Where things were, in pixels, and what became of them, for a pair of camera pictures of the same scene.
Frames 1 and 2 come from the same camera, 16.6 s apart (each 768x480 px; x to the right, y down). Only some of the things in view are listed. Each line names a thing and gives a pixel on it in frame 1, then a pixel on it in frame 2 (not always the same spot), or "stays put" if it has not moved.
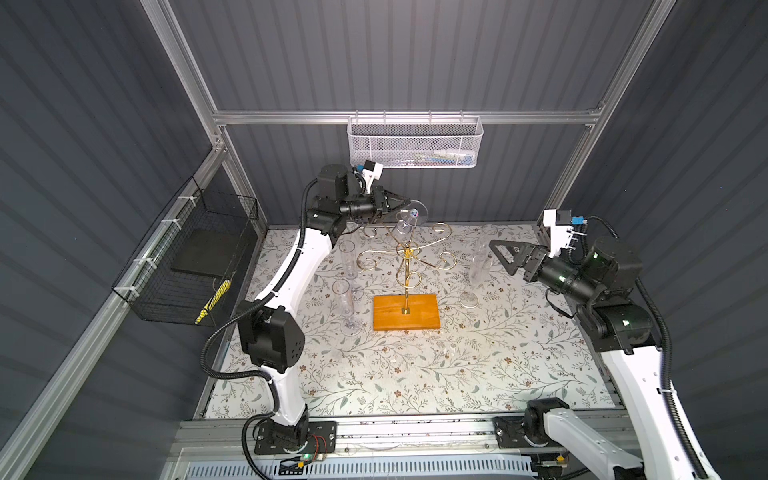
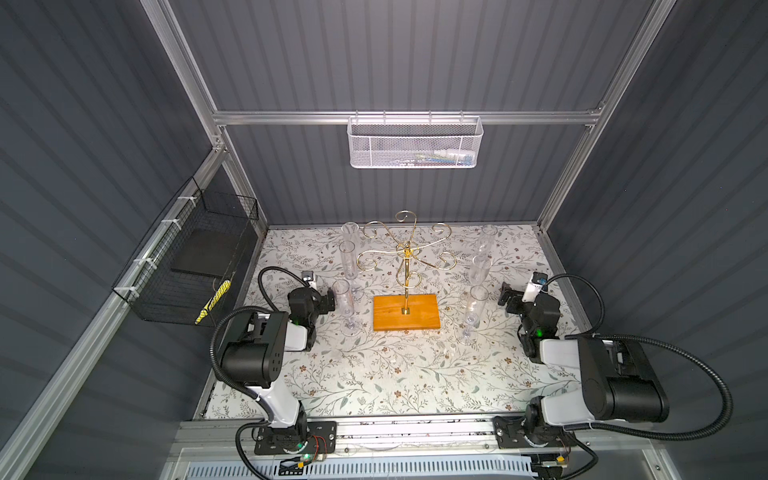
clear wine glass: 350,326 stays put
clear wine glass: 411,216 → 477,300
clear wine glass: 483,247 stays put
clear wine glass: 346,249 stays put
